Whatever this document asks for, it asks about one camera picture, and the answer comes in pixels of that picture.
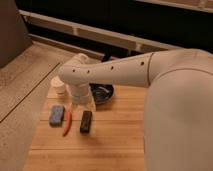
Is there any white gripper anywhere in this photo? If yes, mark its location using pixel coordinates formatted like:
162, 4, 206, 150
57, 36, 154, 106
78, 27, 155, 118
69, 83, 96, 111

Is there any dark ceramic bowl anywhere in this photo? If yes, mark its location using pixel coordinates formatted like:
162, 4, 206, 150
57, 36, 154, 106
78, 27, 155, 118
90, 84, 114, 104

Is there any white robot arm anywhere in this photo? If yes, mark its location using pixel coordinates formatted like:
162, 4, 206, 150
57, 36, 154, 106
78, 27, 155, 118
58, 49, 213, 171

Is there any dark rectangular block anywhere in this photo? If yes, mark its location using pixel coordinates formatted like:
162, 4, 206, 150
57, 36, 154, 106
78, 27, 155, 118
80, 111, 92, 133

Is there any white paper cup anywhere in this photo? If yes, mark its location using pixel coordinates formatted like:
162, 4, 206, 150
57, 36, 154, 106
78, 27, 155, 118
51, 76, 66, 94

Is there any blue sponge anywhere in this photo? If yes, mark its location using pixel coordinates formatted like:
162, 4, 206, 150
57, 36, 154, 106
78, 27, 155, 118
49, 105, 65, 126

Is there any white metal railing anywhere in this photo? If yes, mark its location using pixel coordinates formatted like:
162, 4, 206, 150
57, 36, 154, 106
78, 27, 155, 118
19, 10, 179, 52

